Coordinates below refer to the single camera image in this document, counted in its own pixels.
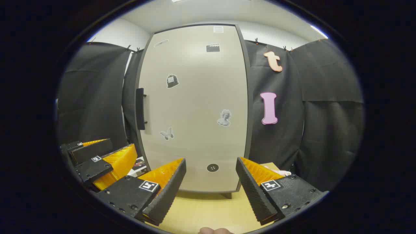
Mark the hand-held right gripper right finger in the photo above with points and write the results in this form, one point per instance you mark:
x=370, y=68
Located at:
x=253, y=191

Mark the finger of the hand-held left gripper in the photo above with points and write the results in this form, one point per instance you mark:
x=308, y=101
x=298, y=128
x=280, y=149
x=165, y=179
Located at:
x=94, y=169
x=92, y=150

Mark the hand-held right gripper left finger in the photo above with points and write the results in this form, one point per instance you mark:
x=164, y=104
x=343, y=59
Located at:
x=169, y=191

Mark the grey cabinet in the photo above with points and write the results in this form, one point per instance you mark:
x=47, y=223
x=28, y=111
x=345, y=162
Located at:
x=250, y=97

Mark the light grey cabinet door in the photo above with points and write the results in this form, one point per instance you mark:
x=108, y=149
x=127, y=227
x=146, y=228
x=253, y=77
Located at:
x=195, y=97

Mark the small white object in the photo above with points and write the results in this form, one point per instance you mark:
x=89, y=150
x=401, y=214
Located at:
x=281, y=172

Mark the white book with portrait cover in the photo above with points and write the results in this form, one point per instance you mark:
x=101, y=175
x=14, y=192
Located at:
x=139, y=163

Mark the black backdrop cloth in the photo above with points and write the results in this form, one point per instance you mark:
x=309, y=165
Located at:
x=94, y=97

